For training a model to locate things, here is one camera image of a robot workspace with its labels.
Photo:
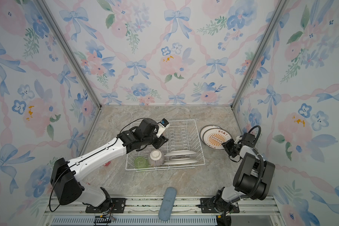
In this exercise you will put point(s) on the green translucent cup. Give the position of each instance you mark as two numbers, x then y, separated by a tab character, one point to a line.
141	163

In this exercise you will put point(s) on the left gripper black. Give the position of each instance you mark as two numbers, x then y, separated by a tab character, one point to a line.
162	140

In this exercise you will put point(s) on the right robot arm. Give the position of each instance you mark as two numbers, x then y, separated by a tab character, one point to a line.
252	179

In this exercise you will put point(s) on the aluminium front rail frame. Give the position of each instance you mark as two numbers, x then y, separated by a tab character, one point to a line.
146	210

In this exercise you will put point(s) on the white wire dish rack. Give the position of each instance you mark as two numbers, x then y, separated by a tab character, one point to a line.
182	135

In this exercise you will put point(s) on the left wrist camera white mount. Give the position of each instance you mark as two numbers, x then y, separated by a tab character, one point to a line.
162	126

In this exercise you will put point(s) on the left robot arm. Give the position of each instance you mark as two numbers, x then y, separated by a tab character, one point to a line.
67	175

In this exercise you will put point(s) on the white plate lower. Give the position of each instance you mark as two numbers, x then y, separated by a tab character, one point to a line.
180	161

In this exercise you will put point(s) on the orange sunburst printed plate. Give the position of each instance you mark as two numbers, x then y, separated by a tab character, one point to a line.
215	137

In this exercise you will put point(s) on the ribbed ceramic bowl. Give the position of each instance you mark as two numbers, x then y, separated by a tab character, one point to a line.
156	158

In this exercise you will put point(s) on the aluminium corner post left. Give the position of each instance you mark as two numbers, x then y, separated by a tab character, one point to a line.
63	43

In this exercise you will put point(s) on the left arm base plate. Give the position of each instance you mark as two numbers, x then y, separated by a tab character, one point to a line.
115	205

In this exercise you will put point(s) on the red ring printed plate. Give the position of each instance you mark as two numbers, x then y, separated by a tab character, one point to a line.
205	129

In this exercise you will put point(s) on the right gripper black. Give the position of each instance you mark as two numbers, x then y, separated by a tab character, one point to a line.
227	145

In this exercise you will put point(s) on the white plate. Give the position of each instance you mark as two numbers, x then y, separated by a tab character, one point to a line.
180	153
180	161

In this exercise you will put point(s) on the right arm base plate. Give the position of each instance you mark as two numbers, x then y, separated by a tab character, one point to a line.
208	205

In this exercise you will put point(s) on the white plate middle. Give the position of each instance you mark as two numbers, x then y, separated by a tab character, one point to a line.
180	153

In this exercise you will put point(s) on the aluminium corner post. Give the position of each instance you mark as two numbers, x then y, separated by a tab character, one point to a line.
63	43
274	20

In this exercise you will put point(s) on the aluminium corner post right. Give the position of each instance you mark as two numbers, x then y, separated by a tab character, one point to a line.
274	20

